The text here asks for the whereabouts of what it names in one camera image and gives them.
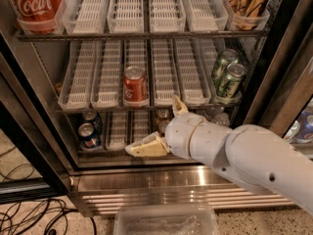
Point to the clear plastic bin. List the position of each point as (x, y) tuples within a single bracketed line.
[(173, 219)]

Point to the red coke can shelf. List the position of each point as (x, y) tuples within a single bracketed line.
[(135, 84)]

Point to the orange brown can front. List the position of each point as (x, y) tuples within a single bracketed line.
[(161, 126)]

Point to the shelf tray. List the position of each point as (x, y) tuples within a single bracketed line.
[(193, 85), (76, 89), (135, 54), (166, 83), (106, 82)]

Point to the middle shelf centre tray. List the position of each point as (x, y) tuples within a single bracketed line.
[(135, 54)]

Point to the stainless steel fridge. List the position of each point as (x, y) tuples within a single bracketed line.
[(100, 181)]

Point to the clear water bottle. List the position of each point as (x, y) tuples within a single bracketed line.
[(217, 115)]

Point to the gold brown can top right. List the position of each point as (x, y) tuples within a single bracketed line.
[(247, 14)]

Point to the blue Pepsi can rear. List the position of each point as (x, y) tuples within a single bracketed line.
[(95, 119)]

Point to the middle shelf far left tray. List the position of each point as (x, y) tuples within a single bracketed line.
[(76, 89)]

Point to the blue Pepsi can front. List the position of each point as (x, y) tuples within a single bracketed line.
[(89, 136)]

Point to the orange brown can rear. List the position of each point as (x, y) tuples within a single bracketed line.
[(162, 115)]

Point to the cans behind right glass door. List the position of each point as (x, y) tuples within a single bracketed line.
[(302, 129)]

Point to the orange brown can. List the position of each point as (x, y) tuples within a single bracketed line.
[(161, 126), (162, 115)]

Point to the large red Coca-Cola can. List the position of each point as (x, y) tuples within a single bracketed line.
[(40, 16)]

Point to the green can rear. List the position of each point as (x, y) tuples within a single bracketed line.
[(224, 58)]

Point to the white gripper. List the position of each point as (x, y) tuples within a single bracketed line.
[(179, 133)]

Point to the blue pepsi can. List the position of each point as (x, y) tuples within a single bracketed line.
[(95, 119), (89, 136)]

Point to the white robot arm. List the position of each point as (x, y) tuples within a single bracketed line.
[(250, 156)]

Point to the green can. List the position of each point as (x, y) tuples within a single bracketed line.
[(224, 58), (231, 81)]

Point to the green can front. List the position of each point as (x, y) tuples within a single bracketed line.
[(231, 81)]

